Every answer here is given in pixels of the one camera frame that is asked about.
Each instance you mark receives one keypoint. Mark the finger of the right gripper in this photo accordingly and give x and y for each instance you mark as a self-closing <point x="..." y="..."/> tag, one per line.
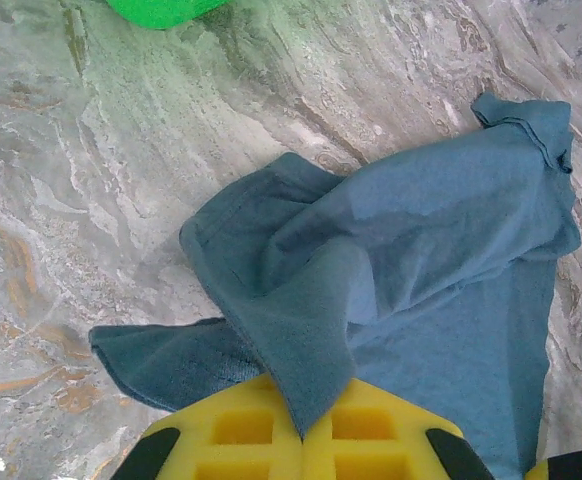
<point x="571" y="467"/>

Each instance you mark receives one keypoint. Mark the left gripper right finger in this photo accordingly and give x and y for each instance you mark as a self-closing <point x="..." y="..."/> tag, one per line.
<point x="411" y="425"/>

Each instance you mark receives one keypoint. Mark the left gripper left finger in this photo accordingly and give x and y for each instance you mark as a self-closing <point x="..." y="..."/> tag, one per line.
<point x="191" y="420"/>

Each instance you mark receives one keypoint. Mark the blue t-shirt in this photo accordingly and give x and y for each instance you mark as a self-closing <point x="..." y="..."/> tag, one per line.
<point x="396" y="240"/>

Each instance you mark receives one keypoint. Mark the green plastic basket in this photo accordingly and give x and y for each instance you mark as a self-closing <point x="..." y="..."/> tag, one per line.
<point x="166" y="12"/>

